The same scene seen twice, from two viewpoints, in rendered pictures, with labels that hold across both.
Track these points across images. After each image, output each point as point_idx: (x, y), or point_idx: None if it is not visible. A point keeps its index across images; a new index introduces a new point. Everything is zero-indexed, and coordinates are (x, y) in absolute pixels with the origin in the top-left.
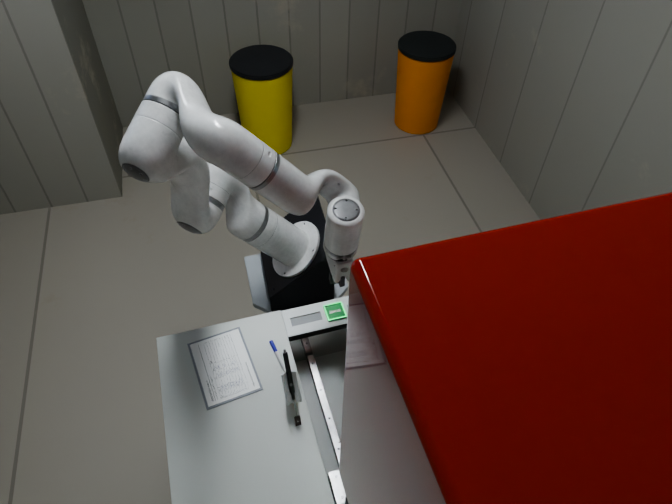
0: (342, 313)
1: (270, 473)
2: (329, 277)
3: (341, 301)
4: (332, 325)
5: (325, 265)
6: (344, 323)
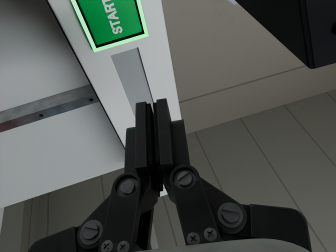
0: (105, 38)
1: None
2: (157, 125)
3: (151, 33)
4: (54, 5)
5: (280, 5)
6: (70, 42)
